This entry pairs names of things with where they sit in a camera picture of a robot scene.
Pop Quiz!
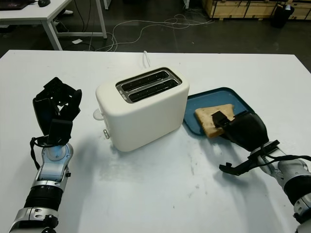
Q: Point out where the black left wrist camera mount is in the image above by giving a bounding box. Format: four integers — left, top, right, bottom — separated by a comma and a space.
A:
47, 118, 73, 146

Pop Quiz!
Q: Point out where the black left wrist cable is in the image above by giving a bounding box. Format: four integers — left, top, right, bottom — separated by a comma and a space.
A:
29, 135, 49, 170

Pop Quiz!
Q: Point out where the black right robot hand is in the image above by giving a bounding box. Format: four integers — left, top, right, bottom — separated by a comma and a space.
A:
211, 110, 270, 152

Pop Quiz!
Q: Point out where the white toaster lever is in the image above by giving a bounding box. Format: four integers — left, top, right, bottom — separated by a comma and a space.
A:
92, 108, 104, 121

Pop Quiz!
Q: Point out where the black floor cable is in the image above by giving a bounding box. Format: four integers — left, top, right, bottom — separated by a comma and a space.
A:
70, 0, 105, 51

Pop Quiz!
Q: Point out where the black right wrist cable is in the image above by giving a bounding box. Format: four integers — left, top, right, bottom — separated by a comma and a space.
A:
262, 152, 311, 168

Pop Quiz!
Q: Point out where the black waste bin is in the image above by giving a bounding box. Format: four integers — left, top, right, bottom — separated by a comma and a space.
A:
271, 2, 295, 29

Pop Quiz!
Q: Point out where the white floor cable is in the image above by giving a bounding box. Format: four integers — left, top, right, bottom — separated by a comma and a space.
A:
94, 13, 216, 52

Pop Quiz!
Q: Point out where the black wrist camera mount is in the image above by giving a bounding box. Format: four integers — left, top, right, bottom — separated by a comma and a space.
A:
47, 118, 73, 146
219, 140, 279, 176

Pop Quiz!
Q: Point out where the cream two-slot toaster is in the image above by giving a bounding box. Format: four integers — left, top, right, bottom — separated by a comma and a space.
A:
95, 64, 190, 153

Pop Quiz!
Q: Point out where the brown bread slice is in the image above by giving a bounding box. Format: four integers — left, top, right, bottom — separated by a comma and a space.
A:
195, 103, 235, 139

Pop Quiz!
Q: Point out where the wooden crate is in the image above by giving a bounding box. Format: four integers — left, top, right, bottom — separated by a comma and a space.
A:
201, 0, 311, 20

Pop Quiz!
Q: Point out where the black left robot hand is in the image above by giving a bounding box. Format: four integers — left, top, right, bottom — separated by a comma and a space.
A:
32, 77, 83, 136

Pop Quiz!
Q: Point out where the dark keyboard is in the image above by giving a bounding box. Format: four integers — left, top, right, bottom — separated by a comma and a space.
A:
0, 0, 29, 11

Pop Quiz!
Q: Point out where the white desk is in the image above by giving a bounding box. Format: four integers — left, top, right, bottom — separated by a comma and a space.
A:
0, 0, 107, 51

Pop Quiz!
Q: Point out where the blue plastic tray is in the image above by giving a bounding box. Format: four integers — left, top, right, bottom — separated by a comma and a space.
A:
182, 86, 256, 140

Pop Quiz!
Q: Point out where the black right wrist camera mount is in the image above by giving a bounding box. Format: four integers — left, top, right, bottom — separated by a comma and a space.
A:
219, 140, 279, 176

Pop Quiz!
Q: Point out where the white toaster power cord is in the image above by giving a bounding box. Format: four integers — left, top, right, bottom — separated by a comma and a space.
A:
142, 50, 153, 68

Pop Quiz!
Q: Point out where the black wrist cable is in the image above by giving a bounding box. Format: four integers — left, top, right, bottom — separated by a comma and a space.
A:
262, 152, 311, 168
29, 135, 49, 170

